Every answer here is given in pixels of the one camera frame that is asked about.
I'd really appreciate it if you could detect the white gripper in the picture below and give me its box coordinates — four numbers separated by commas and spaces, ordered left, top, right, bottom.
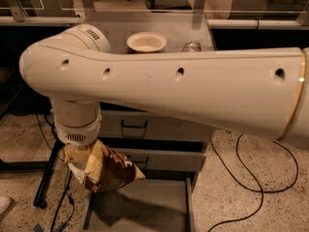
54, 115, 103, 186

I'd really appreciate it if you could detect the brown sea salt chip bag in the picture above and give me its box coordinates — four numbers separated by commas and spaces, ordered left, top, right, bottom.
66, 141, 145, 193

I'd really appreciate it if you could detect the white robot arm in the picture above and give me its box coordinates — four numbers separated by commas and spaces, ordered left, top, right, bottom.
19, 24, 309, 149

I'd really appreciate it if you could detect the top grey drawer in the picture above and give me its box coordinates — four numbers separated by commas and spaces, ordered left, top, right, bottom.
99, 110, 214, 142

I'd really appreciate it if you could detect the middle grey drawer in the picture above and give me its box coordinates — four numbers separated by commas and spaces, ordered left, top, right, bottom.
110, 139, 207, 172

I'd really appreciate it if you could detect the open bottom grey drawer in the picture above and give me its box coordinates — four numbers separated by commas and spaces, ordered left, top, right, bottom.
78, 176, 195, 232

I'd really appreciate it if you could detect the grey drawer cabinet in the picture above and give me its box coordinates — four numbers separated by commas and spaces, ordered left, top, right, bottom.
35, 11, 220, 232

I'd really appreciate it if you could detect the black table leg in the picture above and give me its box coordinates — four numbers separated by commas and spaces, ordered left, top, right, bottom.
0, 139, 64, 209

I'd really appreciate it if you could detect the white shoe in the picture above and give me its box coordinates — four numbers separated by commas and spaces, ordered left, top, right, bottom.
0, 196, 12, 216

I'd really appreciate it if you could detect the white paper bowl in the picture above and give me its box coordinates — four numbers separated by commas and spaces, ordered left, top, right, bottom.
126, 32, 167, 53

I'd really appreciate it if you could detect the clear plastic bottle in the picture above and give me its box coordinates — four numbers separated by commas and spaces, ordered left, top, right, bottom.
182, 41, 201, 52

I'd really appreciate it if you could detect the black floor cable left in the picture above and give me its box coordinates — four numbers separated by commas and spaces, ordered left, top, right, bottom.
34, 113, 75, 232

